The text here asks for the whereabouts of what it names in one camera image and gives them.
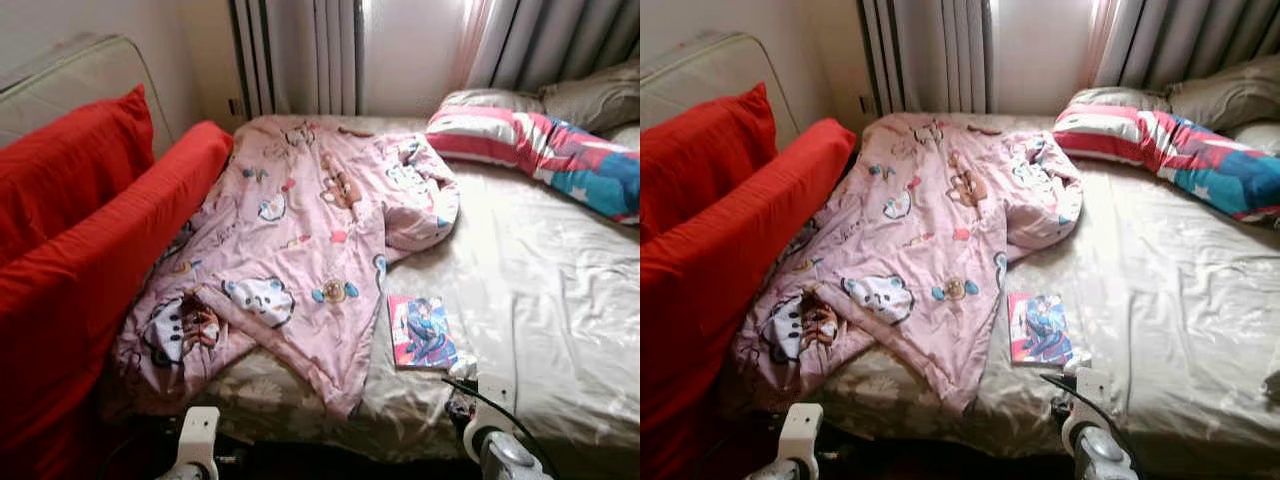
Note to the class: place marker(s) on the pink cartoon print quilt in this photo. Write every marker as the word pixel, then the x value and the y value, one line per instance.
pixel 300 230
pixel 920 230

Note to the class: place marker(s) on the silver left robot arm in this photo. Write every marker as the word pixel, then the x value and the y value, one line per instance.
pixel 178 472
pixel 772 472

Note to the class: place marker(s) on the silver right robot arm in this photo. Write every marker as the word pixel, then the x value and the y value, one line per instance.
pixel 1105 455
pixel 512 458

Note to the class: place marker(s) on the anime cover comic book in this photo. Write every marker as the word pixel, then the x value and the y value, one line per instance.
pixel 1040 330
pixel 422 333

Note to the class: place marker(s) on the bed with beige floral sheet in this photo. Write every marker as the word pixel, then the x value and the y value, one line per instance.
pixel 1170 290
pixel 540 290

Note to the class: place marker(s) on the red white blue bolster pillow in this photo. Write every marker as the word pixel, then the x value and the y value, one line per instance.
pixel 530 145
pixel 1160 145

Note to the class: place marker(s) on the flat beige pillow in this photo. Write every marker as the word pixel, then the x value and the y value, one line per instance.
pixel 1120 98
pixel 495 100

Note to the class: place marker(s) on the plump beige pillow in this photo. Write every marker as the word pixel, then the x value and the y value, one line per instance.
pixel 626 136
pixel 1258 138

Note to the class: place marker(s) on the taupe crumpled pillow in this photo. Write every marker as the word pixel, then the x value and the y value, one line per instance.
pixel 1225 95
pixel 595 98

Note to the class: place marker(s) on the red sofa back cushion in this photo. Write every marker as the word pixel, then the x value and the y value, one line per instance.
pixel 70 170
pixel 700 160

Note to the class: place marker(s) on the bright window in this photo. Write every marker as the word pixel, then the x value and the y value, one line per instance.
pixel 410 50
pixel 1040 50

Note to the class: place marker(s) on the white quilted spare mattress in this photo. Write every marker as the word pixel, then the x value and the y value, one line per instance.
pixel 710 75
pixel 70 80

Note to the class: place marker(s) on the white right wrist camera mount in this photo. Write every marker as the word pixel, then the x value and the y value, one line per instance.
pixel 494 398
pixel 1090 392

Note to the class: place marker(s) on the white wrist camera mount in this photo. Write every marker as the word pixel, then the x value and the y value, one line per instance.
pixel 494 398
pixel 1090 392
pixel 800 432
pixel 198 435

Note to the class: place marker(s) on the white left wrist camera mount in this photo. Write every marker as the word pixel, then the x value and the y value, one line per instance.
pixel 800 432
pixel 198 435

